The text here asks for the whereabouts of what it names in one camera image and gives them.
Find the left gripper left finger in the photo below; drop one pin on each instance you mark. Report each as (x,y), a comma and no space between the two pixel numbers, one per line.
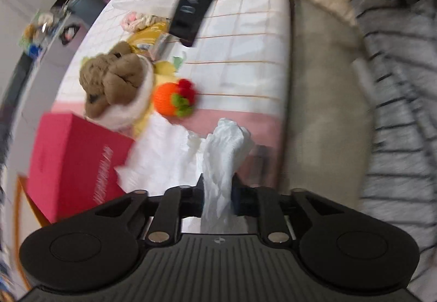
(169,210)

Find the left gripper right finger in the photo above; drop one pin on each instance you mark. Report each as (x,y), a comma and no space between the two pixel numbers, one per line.
(263,204)

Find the white plastic bag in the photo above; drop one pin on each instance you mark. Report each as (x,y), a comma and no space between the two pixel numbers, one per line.
(168,155)

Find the yellow snack packet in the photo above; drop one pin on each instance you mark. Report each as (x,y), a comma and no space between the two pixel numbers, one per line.
(149,41)

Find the orange knitted fruit toy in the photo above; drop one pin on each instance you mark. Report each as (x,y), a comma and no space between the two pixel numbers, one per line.
(175,99)

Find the brown knitted plush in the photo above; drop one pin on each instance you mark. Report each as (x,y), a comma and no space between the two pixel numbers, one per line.
(112,78)

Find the cream towel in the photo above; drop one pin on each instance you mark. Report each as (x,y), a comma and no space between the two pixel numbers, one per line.
(133,100)

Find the pink table mat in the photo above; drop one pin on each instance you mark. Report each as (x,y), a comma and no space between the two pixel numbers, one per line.
(264,129)

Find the checkered lemon table cloth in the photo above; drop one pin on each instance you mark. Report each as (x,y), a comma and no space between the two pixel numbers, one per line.
(238,63)

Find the pink plush toy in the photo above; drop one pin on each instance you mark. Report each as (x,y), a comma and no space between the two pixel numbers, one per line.
(134,22)

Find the red Wonderlab box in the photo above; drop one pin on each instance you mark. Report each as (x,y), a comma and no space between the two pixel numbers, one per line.
(73,165)

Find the grey trash can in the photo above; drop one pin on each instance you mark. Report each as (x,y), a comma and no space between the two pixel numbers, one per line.
(87,10)

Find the orange cardboard box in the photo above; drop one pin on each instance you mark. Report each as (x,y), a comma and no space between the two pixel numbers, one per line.
(27,218)

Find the pink waste bin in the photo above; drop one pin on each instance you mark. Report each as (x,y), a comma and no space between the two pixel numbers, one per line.
(69,33)

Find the striped shirt torso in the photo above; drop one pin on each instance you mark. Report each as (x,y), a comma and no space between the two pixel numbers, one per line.
(400,184)

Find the small teddy bear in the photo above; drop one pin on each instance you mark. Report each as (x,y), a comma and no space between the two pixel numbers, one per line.
(29,32)

